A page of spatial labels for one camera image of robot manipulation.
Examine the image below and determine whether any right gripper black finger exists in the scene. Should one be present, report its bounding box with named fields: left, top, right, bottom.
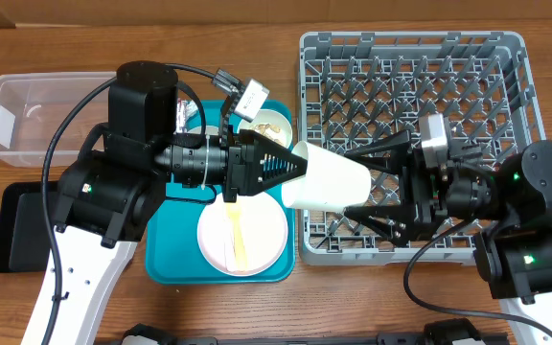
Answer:
left=344, top=129, right=411, bottom=173
left=344, top=204, right=413, bottom=247

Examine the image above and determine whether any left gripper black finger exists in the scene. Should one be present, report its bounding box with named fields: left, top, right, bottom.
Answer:
left=244, top=130, right=308, bottom=166
left=251, top=162, right=307, bottom=196

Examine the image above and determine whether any yellow plastic fork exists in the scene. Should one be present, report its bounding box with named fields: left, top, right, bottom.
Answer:
left=225, top=203, right=247, bottom=271

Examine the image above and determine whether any white paper cup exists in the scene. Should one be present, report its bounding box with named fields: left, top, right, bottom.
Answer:
left=281, top=141, right=372, bottom=213

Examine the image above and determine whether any grey bowl with rice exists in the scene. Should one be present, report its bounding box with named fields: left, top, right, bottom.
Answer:
left=187, top=126, right=219, bottom=136

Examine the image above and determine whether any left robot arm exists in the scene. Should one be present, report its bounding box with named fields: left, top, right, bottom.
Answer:
left=23, top=60, right=308, bottom=344

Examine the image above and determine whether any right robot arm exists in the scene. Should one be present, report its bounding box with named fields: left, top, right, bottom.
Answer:
left=344, top=114, right=552, bottom=344

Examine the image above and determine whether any grey plastic dishwasher rack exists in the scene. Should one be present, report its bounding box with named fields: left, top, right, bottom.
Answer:
left=297, top=31, right=546, bottom=265

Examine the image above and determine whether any clear plastic waste bin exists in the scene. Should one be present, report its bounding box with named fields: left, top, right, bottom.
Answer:
left=0, top=72, right=115, bottom=168

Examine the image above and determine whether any black rectangular waste tray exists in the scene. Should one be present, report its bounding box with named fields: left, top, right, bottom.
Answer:
left=0, top=181, right=50, bottom=273

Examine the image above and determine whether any white bowl with peanuts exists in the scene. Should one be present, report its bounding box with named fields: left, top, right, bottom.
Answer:
left=238, top=109, right=292, bottom=148

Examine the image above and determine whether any white round plate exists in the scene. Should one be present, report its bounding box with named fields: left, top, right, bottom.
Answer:
left=197, top=193, right=288, bottom=277

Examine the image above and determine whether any crumpled foil wrapper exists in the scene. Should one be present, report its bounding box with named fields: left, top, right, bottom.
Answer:
left=175, top=99, right=198, bottom=133

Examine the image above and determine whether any teal plastic serving tray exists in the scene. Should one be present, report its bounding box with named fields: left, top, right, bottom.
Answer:
left=145, top=100, right=296, bottom=285

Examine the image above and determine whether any black base fixture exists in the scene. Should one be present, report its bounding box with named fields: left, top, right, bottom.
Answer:
left=112, top=318, right=510, bottom=345

